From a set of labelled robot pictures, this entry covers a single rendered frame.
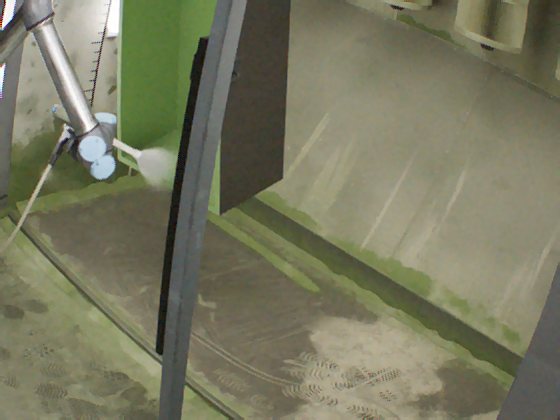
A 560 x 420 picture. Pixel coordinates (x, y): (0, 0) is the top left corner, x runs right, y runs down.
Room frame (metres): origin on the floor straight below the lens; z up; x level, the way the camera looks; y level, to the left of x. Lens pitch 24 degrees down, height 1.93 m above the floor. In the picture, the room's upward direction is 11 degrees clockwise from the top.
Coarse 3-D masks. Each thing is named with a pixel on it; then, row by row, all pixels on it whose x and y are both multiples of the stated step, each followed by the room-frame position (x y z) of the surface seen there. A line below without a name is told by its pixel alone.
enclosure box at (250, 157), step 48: (144, 0) 3.43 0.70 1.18; (192, 0) 3.56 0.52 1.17; (288, 0) 3.23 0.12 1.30; (144, 48) 3.47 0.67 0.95; (192, 48) 3.59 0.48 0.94; (240, 48) 3.05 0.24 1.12; (288, 48) 3.27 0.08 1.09; (144, 96) 3.52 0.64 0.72; (240, 96) 3.09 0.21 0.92; (144, 144) 3.55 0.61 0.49; (240, 144) 3.13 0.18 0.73; (240, 192) 3.16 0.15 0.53
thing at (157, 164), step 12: (156, 144) 3.30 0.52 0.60; (168, 144) 3.30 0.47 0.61; (144, 156) 3.20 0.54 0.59; (156, 156) 3.21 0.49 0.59; (168, 156) 3.23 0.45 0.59; (144, 168) 3.19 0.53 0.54; (156, 168) 3.19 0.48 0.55; (168, 168) 3.20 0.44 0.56; (144, 180) 3.21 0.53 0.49; (156, 180) 3.19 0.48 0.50; (168, 180) 3.19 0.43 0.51; (156, 192) 3.20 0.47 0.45; (168, 192) 3.19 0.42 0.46; (156, 204) 3.24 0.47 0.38; (168, 204) 3.21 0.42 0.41
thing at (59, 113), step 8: (56, 104) 2.95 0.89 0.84; (56, 112) 2.92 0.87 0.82; (64, 112) 2.94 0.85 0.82; (64, 120) 2.95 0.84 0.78; (64, 128) 2.99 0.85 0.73; (72, 128) 2.98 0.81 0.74; (56, 144) 2.96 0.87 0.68; (120, 144) 3.14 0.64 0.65; (56, 152) 2.94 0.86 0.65; (128, 152) 3.17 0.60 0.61; (136, 152) 3.19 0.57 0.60; (48, 160) 2.94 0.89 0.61; (56, 160) 2.94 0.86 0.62
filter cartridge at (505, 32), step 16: (464, 0) 3.61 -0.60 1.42; (480, 0) 3.54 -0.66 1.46; (496, 0) 3.53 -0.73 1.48; (512, 0) 3.52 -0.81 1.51; (528, 0) 3.61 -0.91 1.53; (464, 16) 3.59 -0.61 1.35; (480, 16) 3.54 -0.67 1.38; (496, 16) 3.51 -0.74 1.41; (512, 16) 3.52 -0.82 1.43; (464, 32) 3.57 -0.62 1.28; (480, 32) 3.53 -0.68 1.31; (496, 32) 3.51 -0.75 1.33; (512, 32) 3.52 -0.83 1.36; (496, 48) 3.50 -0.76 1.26; (512, 48) 3.52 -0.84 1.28
